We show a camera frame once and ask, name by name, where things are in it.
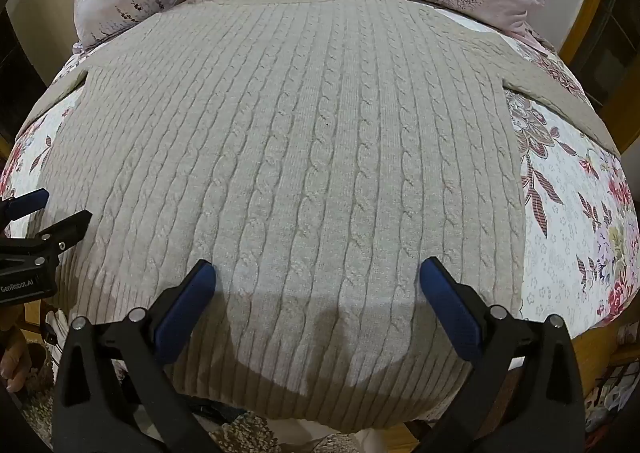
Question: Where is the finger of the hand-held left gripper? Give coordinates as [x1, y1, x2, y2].
[0, 209, 94, 265]
[0, 188, 50, 230]

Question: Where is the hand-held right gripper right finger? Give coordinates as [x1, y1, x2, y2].
[418, 256, 586, 453]

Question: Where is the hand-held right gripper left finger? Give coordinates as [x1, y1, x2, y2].
[52, 259, 217, 453]

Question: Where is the beige cable-knit sweater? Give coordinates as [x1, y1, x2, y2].
[37, 0, 623, 422]

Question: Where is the person's left hand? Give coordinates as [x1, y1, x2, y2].
[0, 328, 32, 392]

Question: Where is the white floral bed quilt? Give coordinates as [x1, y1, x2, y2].
[0, 8, 640, 340]

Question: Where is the wooden bed frame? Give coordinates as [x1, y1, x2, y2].
[556, 0, 627, 64]

